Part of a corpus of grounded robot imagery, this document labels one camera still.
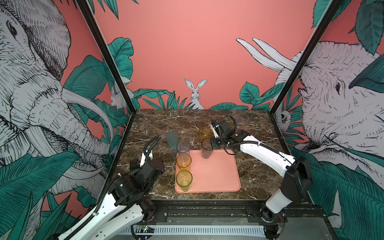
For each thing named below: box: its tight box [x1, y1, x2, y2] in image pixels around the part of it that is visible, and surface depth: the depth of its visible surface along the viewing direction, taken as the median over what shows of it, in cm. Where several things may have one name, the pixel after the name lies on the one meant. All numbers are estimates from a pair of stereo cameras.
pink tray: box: [187, 149, 241, 193], surface depth 92 cm
